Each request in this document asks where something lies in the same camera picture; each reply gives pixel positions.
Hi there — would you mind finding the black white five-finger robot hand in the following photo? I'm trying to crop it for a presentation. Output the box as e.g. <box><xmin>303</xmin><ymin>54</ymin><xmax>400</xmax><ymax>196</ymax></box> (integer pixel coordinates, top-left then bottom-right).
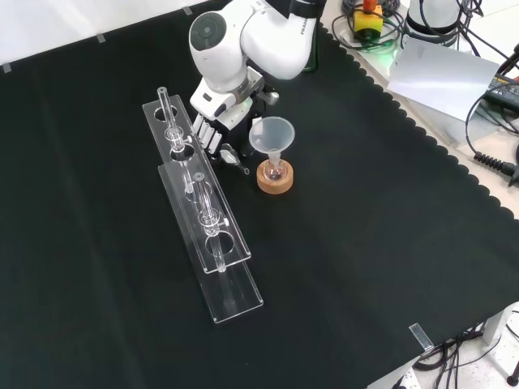
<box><xmin>189</xmin><ymin>67</ymin><xmax>281</xmax><ymax>166</ymax></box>

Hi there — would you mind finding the translucent plastic funnel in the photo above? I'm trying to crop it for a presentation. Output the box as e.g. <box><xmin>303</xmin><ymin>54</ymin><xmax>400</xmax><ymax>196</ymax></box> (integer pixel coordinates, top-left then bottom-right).
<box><xmin>248</xmin><ymin>116</ymin><xmax>296</xmax><ymax>164</ymax></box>

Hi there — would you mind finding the clear acrylic funnel stand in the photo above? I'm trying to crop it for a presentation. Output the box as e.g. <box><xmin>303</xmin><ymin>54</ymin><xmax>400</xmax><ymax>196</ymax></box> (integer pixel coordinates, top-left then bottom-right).
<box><xmin>141</xmin><ymin>85</ymin><xmax>265</xmax><ymax>326</ymax></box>

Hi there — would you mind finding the small round-bottom glass flask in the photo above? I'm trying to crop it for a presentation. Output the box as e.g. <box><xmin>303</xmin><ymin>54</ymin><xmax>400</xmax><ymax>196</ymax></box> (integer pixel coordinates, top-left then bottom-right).
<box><xmin>262</xmin><ymin>156</ymin><xmax>285</xmax><ymax>184</ymax></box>

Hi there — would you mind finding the yellow emergency stop button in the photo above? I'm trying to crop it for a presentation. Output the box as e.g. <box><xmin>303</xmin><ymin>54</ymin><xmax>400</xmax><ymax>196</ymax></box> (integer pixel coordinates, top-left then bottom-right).
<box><xmin>353</xmin><ymin>0</ymin><xmax>384</xmax><ymax>42</ymax></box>

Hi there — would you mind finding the black bench cloth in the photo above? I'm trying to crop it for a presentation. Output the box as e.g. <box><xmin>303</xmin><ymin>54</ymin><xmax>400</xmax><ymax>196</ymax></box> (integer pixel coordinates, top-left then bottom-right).
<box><xmin>0</xmin><ymin>0</ymin><xmax>519</xmax><ymax>389</ymax></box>

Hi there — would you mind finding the pale grey board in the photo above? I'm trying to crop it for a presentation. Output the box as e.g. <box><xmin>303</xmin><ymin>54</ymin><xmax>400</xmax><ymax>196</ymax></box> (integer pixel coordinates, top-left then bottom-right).
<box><xmin>385</xmin><ymin>36</ymin><xmax>501</xmax><ymax>122</ymax></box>

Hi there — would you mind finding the black power adapter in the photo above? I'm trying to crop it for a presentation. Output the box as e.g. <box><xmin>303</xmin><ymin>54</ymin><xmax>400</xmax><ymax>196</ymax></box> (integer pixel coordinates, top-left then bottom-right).
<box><xmin>481</xmin><ymin>71</ymin><xmax>519</xmax><ymax>113</ymax></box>

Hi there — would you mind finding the cork ring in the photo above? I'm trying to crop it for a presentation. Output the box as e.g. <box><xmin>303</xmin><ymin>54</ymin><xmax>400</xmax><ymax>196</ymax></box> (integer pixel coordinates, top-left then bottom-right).
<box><xmin>255</xmin><ymin>158</ymin><xmax>294</xmax><ymax>196</ymax></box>

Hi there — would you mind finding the black cable with ribbed plug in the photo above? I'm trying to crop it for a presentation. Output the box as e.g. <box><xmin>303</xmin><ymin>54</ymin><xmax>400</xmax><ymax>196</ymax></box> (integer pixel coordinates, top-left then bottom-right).
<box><xmin>465</xmin><ymin>92</ymin><xmax>519</xmax><ymax>184</ymax></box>

